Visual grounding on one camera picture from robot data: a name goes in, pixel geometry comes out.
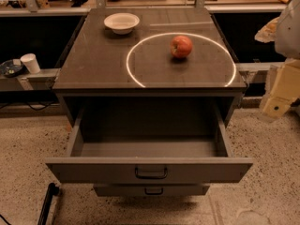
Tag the white paper cup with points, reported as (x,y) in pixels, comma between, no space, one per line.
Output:
(31,63)

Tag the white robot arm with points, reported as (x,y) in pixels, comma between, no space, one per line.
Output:
(287,40)

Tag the red apple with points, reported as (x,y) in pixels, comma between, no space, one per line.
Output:
(181,47)

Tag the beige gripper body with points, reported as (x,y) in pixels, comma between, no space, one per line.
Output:
(289,32)

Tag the black bar on floor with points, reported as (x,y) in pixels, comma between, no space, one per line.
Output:
(52,190)

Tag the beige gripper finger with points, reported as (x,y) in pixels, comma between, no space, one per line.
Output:
(275,107)

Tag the dark round dish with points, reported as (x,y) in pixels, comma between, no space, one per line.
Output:
(11,68)

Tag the black lower drawer handle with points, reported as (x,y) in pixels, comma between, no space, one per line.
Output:
(154,191)

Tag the grey drawer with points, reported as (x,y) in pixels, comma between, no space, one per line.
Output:
(120,190)
(106,146)

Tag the grey lower drawer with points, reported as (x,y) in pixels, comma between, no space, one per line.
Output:
(120,190)

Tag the black drawer handle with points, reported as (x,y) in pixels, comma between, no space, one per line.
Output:
(151,175)
(154,191)

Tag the grey top drawer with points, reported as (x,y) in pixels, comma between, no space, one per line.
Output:
(106,146)

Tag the black top drawer handle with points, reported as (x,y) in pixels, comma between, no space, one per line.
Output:
(151,175)

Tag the white bowl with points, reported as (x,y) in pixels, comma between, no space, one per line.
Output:
(122,23)

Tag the dark grey cabinet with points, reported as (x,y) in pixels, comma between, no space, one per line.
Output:
(101,63)

